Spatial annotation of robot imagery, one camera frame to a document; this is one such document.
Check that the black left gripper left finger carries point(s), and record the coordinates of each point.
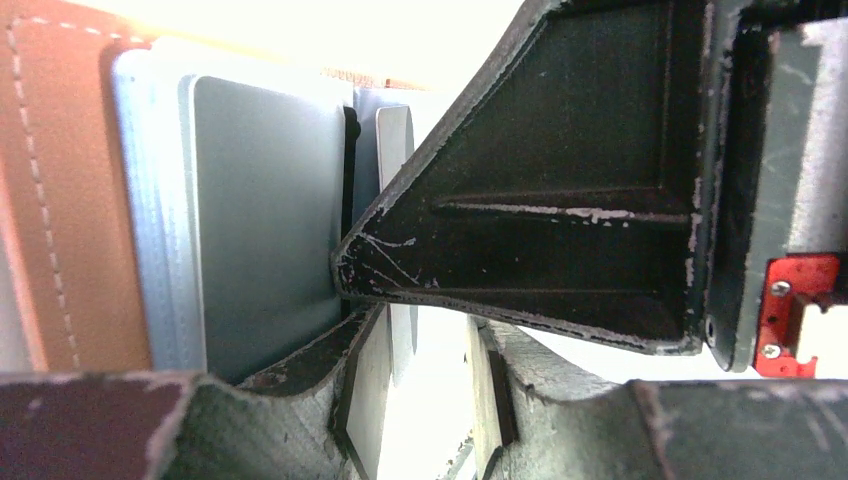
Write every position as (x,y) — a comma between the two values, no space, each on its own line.
(287,421)

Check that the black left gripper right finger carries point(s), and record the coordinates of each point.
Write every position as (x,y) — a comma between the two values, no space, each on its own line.
(538,416)

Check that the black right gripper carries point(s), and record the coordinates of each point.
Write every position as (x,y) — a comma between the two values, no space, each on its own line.
(780,245)

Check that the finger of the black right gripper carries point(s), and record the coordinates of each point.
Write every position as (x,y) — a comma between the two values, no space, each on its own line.
(559,190)

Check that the tan leather card holder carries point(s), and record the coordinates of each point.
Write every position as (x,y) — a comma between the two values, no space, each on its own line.
(98,204)

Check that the black credit card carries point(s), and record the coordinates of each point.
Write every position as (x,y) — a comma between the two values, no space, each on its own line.
(270,178)

